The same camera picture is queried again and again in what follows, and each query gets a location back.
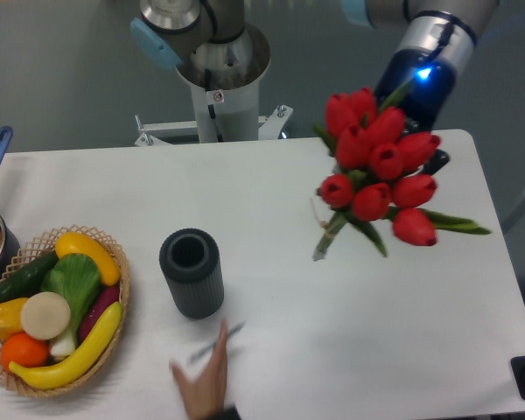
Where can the yellow bell pepper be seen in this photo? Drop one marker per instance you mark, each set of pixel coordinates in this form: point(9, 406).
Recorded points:
point(0, 317)

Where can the dark grey ribbed vase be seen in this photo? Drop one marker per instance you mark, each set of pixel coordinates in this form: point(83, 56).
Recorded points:
point(191, 264)

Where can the orange fruit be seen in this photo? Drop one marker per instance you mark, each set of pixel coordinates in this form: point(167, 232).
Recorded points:
point(24, 350)

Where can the person's hand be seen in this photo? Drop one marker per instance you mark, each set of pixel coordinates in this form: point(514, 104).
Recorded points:
point(204, 396)

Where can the yellow banana shaped squash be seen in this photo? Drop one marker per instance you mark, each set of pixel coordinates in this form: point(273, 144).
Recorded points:
point(80, 361)

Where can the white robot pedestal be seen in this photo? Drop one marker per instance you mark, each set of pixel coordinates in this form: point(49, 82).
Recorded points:
point(225, 115)

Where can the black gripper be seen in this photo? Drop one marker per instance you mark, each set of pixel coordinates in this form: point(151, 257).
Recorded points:
point(433, 83)

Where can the dark pen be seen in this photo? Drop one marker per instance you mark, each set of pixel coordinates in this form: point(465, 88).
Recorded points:
point(207, 349)

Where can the purple sweet potato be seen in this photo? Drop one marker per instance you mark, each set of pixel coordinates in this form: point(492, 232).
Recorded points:
point(106, 298)

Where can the white metal base frame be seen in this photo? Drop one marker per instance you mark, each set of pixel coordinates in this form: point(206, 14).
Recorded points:
point(270, 127)

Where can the woven wicker basket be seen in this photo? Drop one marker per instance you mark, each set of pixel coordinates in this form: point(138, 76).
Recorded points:
point(43, 245)

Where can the beige round disc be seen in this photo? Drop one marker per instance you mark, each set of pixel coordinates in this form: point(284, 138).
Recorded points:
point(45, 316)

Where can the red tulip bouquet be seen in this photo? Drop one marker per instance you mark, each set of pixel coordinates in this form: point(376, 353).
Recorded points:
point(381, 173)

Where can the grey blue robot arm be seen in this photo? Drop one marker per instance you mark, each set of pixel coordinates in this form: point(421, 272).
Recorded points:
point(222, 59)

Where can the yellow squash upper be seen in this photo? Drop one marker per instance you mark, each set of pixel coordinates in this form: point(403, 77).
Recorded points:
point(78, 243)

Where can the green bok choy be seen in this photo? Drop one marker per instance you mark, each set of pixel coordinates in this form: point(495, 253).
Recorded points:
point(77, 279)

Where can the green cucumber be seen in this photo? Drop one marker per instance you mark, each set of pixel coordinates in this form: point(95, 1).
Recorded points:
point(27, 280)

